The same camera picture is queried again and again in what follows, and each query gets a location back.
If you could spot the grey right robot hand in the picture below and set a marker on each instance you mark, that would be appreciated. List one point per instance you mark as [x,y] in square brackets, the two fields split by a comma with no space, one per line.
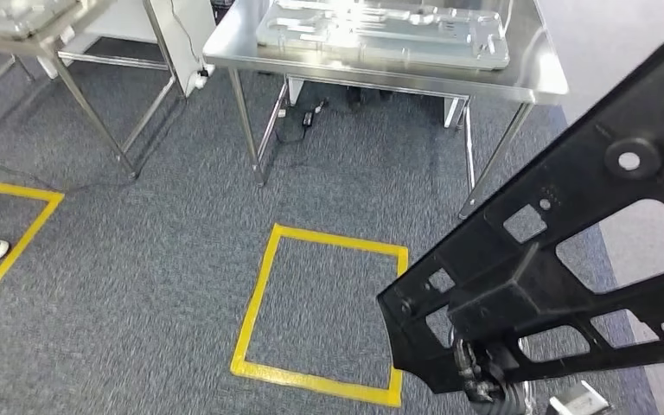
[472,378]

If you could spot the black plastic plate frame part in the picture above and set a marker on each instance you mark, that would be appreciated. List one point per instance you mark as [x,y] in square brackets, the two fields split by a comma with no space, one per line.
[653,97]

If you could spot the stainless steel workbench table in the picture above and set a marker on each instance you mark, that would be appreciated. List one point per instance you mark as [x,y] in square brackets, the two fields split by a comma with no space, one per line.
[240,40]

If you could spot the yellow floor tape square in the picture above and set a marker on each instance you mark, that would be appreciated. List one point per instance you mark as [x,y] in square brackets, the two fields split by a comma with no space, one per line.
[338,241]
[22,193]

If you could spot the black power adapter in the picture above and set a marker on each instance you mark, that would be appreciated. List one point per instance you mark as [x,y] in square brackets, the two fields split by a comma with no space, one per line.
[308,119]

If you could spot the machined aluminium fixture plate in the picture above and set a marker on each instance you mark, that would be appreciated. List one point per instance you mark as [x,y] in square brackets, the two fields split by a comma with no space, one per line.
[11,14]
[366,34]

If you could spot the white power strip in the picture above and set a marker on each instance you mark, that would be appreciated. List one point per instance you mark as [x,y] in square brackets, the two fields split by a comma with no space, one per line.
[203,77]

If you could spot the white cabinet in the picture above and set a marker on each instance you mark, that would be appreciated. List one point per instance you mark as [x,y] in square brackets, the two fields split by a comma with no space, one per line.
[189,34]

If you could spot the steel side table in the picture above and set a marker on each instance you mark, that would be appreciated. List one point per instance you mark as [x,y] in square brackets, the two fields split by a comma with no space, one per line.
[88,11]

